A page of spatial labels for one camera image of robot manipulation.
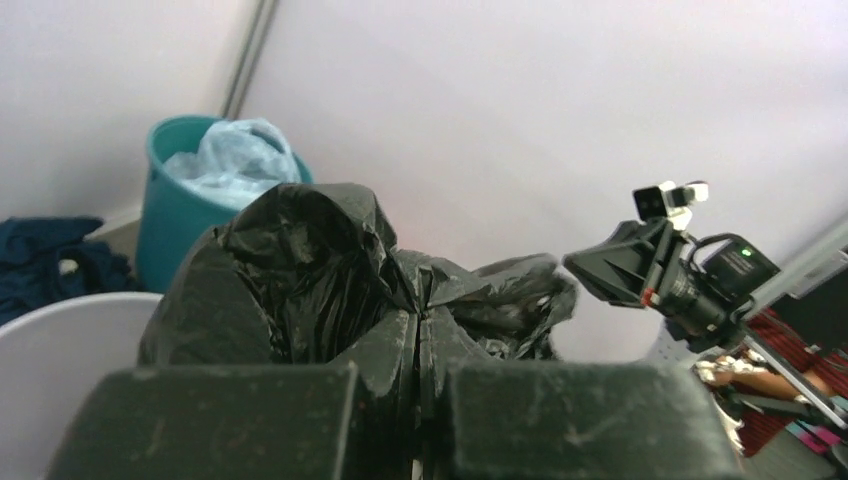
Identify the teal plastic bucket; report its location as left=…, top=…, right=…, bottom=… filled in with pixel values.
left=135, top=115, right=315, bottom=294

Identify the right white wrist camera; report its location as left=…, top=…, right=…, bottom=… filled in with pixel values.
left=632, top=181, right=709, bottom=231

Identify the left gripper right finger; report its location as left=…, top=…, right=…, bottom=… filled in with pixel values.
left=418, top=311, right=747, bottom=480

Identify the black trash bag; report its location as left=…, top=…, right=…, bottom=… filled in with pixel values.
left=137, top=182, right=580, bottom=367

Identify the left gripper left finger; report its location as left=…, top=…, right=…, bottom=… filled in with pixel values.
left=46, top=307, right=420, bottom=480

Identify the dark navy cloth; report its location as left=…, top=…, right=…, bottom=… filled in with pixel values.
left=1, top=216, right=138, bottom=325

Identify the light blue plastic bag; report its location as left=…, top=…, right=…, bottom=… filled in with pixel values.
left=164, top=118, right=307, bottom=211

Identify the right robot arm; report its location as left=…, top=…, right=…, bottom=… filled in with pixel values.
left=563, top=218, right=847, bottom=434

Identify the grey translucent trash bin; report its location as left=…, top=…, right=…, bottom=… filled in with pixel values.
left=1, top=292, right=162, bottom=479

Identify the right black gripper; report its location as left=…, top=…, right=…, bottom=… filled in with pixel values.
left=562, top=219, right=674, bottom=309

